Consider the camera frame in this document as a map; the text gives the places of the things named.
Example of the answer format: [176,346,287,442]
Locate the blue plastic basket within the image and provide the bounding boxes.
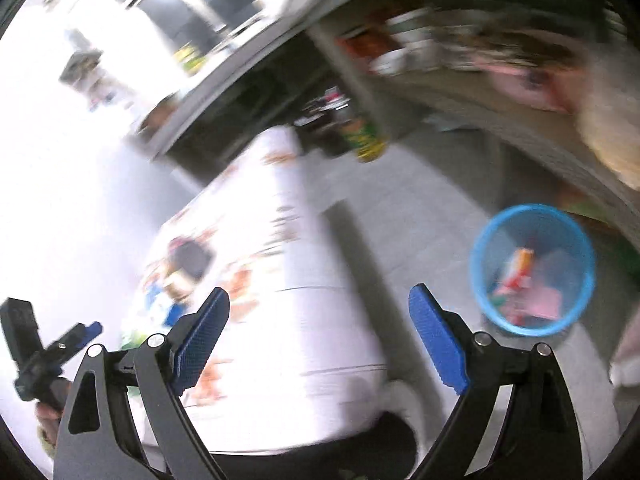
[469,203,597,337]

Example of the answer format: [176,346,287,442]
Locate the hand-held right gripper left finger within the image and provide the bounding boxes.
[54,286,232,480]

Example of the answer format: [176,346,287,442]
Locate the window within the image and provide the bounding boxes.
[96,0,282,43]

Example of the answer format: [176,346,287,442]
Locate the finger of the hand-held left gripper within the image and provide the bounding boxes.
[44,321,104,362]

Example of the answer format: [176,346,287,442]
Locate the red printed box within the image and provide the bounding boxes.
[342,29,388,60]

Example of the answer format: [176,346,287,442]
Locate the pink knitted sponge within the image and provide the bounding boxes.
[522,282,564,322]

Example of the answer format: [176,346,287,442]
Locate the copper pot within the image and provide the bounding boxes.
[137,95,183,133]

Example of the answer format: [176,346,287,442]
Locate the person's white shoe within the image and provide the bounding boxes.
[382,379,427,443]

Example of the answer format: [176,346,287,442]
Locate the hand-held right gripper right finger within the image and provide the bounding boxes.
[408,283,584,480]

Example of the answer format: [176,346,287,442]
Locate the red squirrel snack bag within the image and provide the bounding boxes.
[491,246,537,312]

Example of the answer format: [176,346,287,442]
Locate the yellowish plastic bag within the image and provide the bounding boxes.
[577,55,640,188]

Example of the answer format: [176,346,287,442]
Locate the red drink can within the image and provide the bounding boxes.
[164,236,216,305]

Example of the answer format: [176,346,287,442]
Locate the pink plastic basin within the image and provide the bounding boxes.
[477,52,583,113]

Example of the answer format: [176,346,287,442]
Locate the concrete kitchen counter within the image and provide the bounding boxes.
[127,0,640,226]

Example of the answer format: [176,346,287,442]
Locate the white bowl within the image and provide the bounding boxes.
[371,49,410,77]

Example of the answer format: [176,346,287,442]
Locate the yellow cooking oil bottle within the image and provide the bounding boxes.
[344,114,389,164]

